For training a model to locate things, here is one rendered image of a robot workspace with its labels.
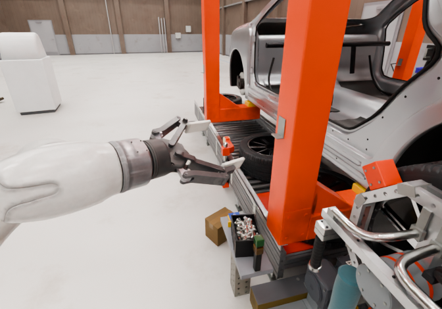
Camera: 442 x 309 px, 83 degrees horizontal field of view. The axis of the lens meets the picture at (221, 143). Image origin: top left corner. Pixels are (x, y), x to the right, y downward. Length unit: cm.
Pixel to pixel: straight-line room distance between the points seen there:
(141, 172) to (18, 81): 576
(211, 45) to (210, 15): 28
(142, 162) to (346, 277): 86
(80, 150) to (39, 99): 574
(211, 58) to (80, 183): 255
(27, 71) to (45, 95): 49
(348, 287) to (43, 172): 98
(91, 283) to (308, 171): 159
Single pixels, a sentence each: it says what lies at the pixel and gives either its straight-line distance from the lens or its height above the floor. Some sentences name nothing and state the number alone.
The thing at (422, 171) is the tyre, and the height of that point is 113.
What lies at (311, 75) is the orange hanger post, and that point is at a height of 138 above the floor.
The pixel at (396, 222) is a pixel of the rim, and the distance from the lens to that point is 116.
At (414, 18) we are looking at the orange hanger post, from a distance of 433.
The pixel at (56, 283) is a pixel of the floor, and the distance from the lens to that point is 219.
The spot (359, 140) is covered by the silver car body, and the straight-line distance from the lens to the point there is 159.
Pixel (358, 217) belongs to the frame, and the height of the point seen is 88.
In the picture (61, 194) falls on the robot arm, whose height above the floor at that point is 134.
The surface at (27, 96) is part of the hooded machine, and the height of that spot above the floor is 36.
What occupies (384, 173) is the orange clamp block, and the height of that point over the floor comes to 110.
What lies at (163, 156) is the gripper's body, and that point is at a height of 133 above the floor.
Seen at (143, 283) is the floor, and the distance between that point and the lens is 197.
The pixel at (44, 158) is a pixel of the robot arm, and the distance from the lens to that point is 40.
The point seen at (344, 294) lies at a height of 68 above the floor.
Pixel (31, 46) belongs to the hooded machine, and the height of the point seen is 127.
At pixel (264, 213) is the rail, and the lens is 180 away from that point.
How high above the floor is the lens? 153
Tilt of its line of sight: 24 degrees down
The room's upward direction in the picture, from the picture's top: straight up
